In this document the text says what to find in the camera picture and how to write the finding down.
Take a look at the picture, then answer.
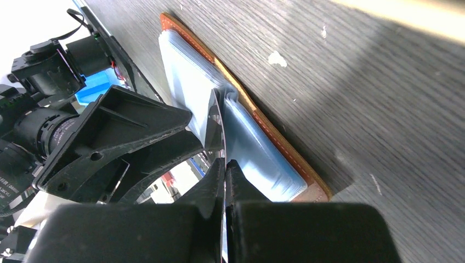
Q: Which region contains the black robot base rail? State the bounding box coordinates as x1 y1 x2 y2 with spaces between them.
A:
74 1 163 102

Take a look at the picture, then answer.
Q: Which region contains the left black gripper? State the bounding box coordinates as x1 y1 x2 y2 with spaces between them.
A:
1 85 192 203

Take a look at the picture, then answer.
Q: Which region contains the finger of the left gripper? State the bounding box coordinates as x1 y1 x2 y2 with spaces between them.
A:
109 130 203 204

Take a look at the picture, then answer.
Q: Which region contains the brown leather card holder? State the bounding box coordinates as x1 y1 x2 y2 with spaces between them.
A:
158 13 332 202

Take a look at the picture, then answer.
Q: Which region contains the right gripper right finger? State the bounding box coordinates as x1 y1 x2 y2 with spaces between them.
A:
225 160 401 262

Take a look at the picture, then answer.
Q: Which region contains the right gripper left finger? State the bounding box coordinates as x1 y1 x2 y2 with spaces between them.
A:
25 158 225 262

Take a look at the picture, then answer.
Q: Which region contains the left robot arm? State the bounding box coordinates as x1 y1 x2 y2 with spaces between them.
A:
1 36 203 208

